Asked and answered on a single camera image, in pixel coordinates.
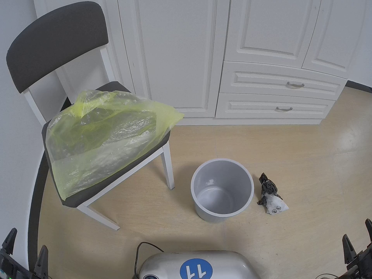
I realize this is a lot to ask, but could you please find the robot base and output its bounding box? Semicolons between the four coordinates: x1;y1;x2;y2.
139;250;260;279

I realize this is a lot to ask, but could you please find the pale grey trash bin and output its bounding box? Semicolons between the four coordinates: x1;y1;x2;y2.
190;158;255;224

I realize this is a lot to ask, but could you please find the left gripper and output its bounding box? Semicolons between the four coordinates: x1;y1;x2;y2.
0;228;49;279

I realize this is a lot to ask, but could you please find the dark grey white chair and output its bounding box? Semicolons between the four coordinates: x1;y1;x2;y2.
6;1;175;231

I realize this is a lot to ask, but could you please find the white wardrobe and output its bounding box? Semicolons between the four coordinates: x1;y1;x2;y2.
30;0;349;126

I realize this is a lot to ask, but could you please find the yellow plastic bag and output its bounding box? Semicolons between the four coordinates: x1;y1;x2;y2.
45;90;185;202

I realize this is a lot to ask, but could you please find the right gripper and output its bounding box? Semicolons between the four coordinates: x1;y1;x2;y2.
342;218;372;278

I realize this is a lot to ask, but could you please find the black plastic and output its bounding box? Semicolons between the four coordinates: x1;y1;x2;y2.
257;173;283;206

